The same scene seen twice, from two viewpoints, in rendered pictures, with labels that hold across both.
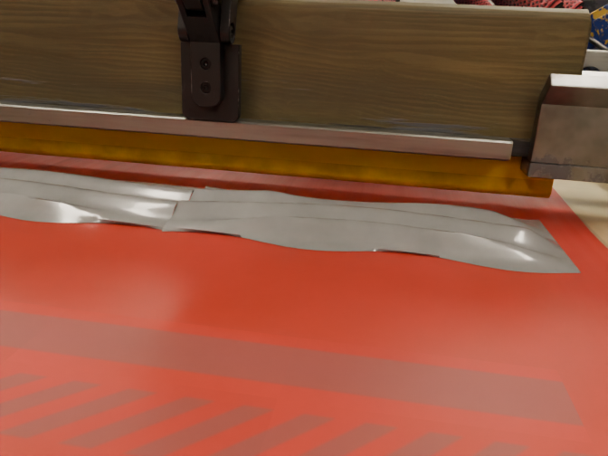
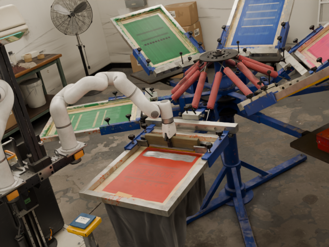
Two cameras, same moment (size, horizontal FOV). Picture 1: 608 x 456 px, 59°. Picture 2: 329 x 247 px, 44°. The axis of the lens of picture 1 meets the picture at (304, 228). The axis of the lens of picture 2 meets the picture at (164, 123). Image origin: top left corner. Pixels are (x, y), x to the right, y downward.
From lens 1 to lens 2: 2.31 m
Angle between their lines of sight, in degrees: 25
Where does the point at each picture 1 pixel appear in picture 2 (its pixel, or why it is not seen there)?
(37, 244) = (157, 160)
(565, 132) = (196, 149)
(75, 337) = (160, 166)
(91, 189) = (161, 154)
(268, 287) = (171, 163)
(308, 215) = (176, 157)
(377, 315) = (175, 165)
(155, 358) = (163, 167)
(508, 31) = (191, 141)
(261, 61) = (174, 142)
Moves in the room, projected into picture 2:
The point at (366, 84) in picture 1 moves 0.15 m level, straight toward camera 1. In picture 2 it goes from (182, 144) to (171, 157)
